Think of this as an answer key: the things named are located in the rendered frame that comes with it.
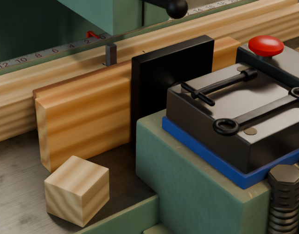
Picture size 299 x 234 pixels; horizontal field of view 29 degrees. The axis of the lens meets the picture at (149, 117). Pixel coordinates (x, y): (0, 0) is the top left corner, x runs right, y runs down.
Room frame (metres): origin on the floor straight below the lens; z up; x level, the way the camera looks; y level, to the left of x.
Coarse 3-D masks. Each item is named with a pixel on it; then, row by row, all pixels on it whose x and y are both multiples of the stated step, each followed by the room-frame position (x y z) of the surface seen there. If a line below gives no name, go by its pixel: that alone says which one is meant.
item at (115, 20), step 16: (64, 0) 0.57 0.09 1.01; (80, 0) 0.55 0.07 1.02; (96, 0) 0.52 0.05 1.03; (112, 0) 0.50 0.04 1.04; (128, 0) 0.51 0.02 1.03; (96, 16) 0.52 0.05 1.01; (112, 16) 0.50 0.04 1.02; (128, 16) 0.51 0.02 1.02; (144, 16) 0.52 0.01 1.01; (160, 16) 0.53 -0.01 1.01; (112, 32) 0.50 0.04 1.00
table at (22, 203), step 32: (0, 160) 0.44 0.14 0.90; (32, 160) 0.44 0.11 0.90; (96, 160) 0.44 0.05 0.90; (128, 160) 0.44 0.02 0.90; (0, 192) 0.39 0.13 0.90; (32, 192) 0.39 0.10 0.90; (128, 192) 0.40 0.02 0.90; (0, 224) 0.35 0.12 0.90; (32, 224) 0.35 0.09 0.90; (64, 224) 0.35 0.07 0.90; (96, 224) 0.35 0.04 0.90; (128, 224) 0.37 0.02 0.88; (160, 224) 0.39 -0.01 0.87
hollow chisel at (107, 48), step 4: (108, 44) 0.56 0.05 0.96; (112, 44) 0.56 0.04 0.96; (108, 48) 0.55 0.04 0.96; (112, 48) 0.55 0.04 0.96; (116, 48) 0.56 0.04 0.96; (108, 52) 0.55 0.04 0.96; (112, 52) 0.55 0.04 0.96; (116, 52) 0.56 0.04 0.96; (108, 56) 0.55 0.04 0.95; (112, 56) 0.55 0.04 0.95; (116, 56) 0.56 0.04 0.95; (108, 60) 0.55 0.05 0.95; (112, 60) 0.55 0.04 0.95; (116, 60) 0.56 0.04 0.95; (108, 64) 0.55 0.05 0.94; (112, 64) 0.55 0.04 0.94
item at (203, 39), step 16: (160, 48) 0.49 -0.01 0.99; (176, 48) 0.49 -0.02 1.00; (192, 48) 0.50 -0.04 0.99; (208, 48) 0.51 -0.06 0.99; (144, 64) 0.46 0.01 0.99; (160, 64) 0.47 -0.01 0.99; (176, 64) 0.49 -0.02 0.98; (192, 64) 0.50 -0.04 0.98; (208, 64) 0.51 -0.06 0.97; (144, 80) 0.46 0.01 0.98; (160, 80) 0.47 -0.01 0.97; (176, 80) 0.49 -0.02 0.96; (144, 96) 0.46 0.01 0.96; (160, 96) 0.48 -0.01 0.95; (144, 112) 0.46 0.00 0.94
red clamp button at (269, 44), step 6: (258, 36) 0.46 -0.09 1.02; (264, 36) 0.46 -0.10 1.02; (270, 36) 0.46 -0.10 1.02; (252, 42) 0.45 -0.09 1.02; (258, 42) 0.45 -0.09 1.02; (264, 42) 0.45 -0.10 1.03; (270, 42) 0.45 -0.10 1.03; (276, 42) 0.45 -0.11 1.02; (252, 48) 0.44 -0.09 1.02; (258, 48) 0.44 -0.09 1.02; (264, 48) 0.44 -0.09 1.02; (270, 48) 0.44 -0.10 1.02; (276, 48) 0.44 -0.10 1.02; (282, 48) 0.44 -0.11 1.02; (258, 54) 0.44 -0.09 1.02; (264, 54) 0.44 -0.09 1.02; (270, 54) 0.44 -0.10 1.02; (276, 54) 0.44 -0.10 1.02
